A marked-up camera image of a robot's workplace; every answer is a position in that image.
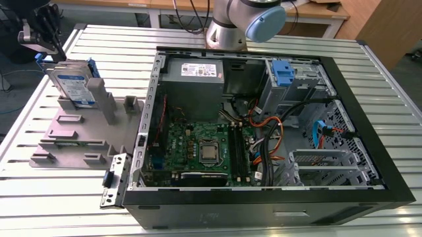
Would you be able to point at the hard disk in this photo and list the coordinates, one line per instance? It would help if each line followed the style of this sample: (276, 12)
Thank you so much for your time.
(73, 89)

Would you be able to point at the grey power supply unit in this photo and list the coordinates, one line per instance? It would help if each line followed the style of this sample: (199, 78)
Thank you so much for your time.
(191, 98)

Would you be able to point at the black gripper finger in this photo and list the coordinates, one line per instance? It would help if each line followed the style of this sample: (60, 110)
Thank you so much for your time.
(52, 27)

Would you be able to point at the CPU socket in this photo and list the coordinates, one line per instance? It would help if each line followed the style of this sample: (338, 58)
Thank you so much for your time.
(207, 141)

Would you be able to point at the black bin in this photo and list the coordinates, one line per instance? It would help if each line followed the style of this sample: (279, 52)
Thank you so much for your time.
(9, 42)

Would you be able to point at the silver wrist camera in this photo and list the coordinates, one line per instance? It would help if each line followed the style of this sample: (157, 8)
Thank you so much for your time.
(38, 45)

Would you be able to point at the black graphics card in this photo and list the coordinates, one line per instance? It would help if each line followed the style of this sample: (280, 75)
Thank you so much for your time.
(204, 179)

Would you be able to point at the wooden cabinet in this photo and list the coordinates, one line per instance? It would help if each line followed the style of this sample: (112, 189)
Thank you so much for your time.
(379, 24)

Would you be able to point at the silver disk bay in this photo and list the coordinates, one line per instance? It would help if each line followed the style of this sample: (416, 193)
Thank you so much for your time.
(330, 168)

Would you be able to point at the blue video port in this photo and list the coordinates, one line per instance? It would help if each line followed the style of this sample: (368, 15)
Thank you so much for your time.
(108, 179)

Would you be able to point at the silver slot bracket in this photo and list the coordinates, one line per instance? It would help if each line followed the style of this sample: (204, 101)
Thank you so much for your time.
(117, 182)

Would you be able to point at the silver CPU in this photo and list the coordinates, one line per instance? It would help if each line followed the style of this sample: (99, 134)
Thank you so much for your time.
(208, 151)

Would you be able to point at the wooden desk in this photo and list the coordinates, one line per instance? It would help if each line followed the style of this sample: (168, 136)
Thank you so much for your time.
(316, 12)

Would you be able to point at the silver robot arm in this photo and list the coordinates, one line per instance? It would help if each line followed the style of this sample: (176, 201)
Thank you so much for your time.
(224, 34)

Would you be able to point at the blue drive latch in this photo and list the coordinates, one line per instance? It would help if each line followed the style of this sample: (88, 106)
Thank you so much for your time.
(281, 74)

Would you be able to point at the black open PC case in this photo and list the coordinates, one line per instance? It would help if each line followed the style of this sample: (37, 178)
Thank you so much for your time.
(229, 212)

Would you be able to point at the green motherboard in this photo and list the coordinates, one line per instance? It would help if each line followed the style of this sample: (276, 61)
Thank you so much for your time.
(180, 153)

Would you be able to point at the black RAM slot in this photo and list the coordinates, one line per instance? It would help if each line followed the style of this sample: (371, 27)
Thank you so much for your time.
(243, 150)
(233, 153)

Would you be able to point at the grey parts rack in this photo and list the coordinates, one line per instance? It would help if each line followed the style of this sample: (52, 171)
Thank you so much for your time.
(81, 138)

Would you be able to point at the silver drive cage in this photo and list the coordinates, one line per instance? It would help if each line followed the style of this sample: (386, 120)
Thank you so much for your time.
(279, 98)

